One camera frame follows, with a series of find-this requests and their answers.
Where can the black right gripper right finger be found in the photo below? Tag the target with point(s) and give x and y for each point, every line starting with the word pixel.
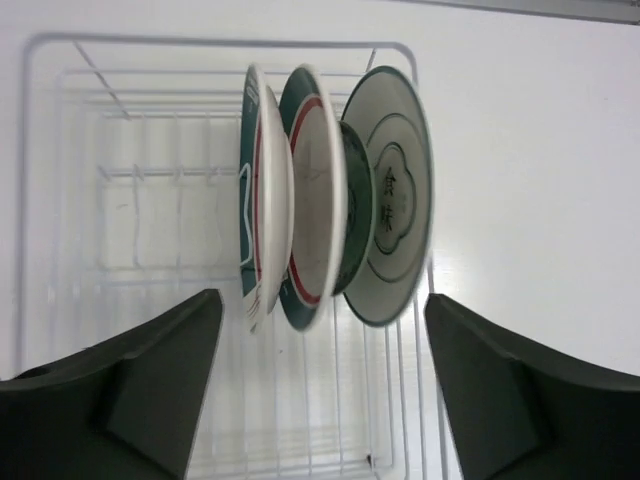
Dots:
pixel 521 410

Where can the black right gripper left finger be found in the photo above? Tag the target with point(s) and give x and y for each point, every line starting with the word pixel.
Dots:
pixel 124 408

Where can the teal red rimmed plate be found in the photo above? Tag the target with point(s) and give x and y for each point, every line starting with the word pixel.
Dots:
pixel 266 199
pixel 320 198

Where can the white plate with green ring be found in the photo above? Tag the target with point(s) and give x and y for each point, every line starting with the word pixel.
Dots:
pixel 387 114

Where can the green blue floral plate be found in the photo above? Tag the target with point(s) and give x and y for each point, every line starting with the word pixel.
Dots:
pixel 360 208

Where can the white wire dish rack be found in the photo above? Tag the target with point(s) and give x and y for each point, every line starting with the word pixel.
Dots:
pixel 128 167

